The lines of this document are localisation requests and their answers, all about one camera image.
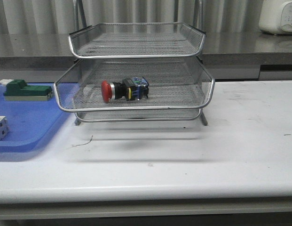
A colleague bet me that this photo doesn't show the red emergency stop button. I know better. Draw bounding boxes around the red emergency stop button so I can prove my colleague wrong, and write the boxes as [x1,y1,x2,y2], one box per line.
[101,77,149,103]

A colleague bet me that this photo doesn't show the silver mesh tray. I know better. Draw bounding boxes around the silver mesh tray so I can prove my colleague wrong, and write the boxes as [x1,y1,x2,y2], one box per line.
[68,22,206,59]
[75,109,202,122]
[54,56,215,112]

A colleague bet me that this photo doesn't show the blue plastic tray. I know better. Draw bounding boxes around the blue plastic tray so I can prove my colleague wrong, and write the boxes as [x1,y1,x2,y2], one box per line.
[0,85,71,153]

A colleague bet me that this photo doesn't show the green terminal block component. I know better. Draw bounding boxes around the green terminal block component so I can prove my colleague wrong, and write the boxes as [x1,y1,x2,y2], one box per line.
[0,79,53,101]

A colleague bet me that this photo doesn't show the grey steel counter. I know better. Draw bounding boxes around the grey steel counter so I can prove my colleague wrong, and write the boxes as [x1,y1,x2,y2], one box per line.
[0,32,292,82]

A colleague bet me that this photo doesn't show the white grey cube connector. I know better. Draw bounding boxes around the white grey cube connector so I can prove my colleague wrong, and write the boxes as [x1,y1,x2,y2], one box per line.
[0,116,9,140]

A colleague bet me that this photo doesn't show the white kitchen appliance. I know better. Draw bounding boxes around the white kitchen appliance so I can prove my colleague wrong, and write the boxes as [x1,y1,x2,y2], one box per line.
[259,0,292,35]

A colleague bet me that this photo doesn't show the silver metal rack frame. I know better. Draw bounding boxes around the silver metal rack frame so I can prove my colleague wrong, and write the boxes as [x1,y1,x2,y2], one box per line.
[72,0,209,127]

